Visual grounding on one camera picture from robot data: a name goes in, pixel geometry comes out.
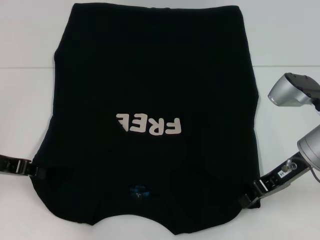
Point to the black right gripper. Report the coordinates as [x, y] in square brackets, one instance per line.
[282, 178]

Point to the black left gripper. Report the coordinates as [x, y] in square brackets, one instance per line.
[12, 167]

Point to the black shirt with FREE print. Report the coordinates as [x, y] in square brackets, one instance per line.
[150, 75]

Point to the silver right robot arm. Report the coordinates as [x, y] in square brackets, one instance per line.
[285, 95]

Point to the right gripper silver connector stub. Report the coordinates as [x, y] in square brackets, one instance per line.
[290, 165]

